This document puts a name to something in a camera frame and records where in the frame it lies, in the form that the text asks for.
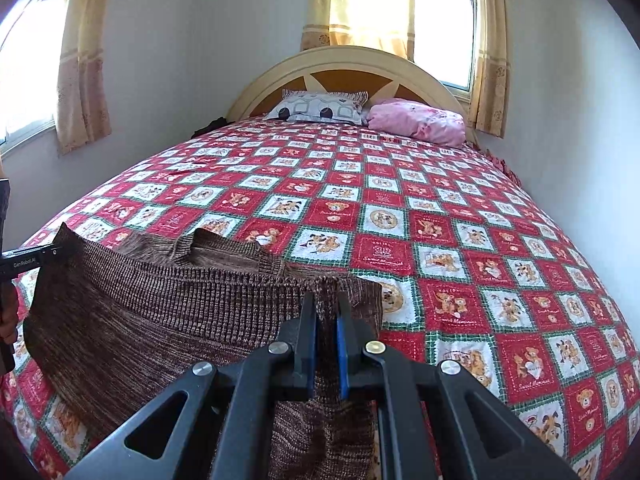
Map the pink ruffled cloth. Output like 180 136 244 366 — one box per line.
482 147 521 181

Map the cream wooden headboard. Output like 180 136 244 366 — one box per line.
226 46 478 143

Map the grey patterned pillow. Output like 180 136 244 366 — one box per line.
264 89 369 126

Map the brown knitted sweater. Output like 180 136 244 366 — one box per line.
22 222 385 480

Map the pink pillow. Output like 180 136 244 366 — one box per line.
366 99 466 149

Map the person's left hand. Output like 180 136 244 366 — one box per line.
0 280 21 347

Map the red checked printed bedspread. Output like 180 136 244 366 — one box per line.
0 114 640 480

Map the window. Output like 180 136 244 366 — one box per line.
414 0 478 102
0 0 68 153

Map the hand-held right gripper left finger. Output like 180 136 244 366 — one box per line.
65 292 318 480

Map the dark cloth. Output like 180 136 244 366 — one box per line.
192 116 229 138

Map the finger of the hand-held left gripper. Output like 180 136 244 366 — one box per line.
0 244 69 279

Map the yellow curtain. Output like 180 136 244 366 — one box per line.
470 0 511 138
55 0 117 155
300 0 416 61

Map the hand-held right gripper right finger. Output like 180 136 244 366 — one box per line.
336 292 581 480

